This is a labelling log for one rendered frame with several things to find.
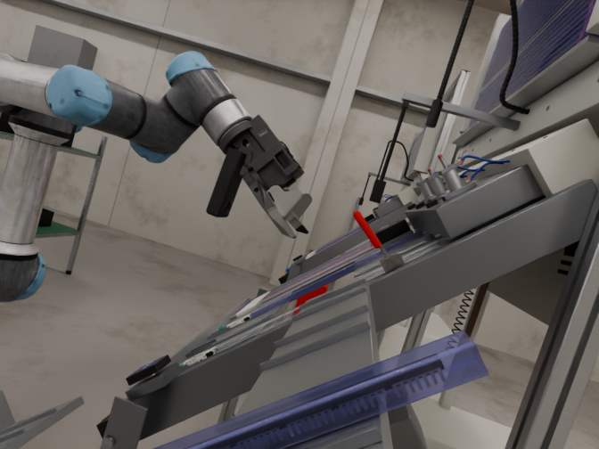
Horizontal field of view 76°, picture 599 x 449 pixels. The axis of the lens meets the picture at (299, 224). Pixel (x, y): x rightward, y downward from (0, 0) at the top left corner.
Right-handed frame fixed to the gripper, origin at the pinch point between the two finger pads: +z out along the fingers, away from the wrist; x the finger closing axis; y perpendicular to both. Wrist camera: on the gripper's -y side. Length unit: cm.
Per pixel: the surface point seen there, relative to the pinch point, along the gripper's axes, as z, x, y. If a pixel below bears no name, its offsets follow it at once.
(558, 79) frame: 4.5, 2.6, 46.5
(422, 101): -7.4, 15.7, 33.2
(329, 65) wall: -165, 415, 95
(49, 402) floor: -12, 75, -134
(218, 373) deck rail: 8.8, -10.0, -19.3
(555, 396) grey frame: 33.1, -13.9, 15.1
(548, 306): 38, 17, 28
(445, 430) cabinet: 62, 42, -6
